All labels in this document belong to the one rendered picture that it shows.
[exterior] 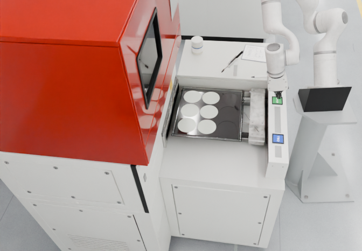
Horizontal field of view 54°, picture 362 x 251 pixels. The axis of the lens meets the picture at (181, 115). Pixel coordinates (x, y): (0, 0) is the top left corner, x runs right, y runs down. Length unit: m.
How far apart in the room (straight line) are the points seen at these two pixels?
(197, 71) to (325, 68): 0.71
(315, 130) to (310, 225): 0.72
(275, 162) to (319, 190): 1.13
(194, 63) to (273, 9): 0.64
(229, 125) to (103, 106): 0.92
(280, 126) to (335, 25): 0.61
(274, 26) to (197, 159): 0.76
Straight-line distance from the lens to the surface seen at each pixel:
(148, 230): 1.95
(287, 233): 2.64
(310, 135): 2.34
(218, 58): 2.21
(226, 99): 2.05
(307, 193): 2.80
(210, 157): 1.90
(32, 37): 1.08
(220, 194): 1.90
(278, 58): 1.74
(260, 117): 2.00
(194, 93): 2.09
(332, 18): 2.09
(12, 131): 1.49
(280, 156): 1.76
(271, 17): 1.76
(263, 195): 1.88
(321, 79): 2.10
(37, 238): 2.84
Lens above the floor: 2.38
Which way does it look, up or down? 48 degrees down
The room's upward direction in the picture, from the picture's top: 6 degrees counter-clockwise
